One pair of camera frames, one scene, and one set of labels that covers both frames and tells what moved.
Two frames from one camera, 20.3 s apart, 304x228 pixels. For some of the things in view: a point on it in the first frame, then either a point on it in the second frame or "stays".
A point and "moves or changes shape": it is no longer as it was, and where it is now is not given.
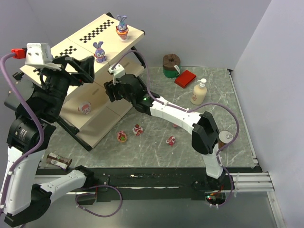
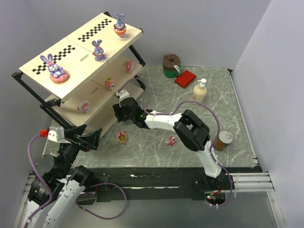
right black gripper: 113,89 to 119,111
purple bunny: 122,29 moves or changes shape
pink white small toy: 85,107 stays
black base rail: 153,184 stays
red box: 185,79 stays
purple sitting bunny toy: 99,53 stays
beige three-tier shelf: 108,41 stays
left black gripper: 71,69 to 71,137
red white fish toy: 171,140 stays
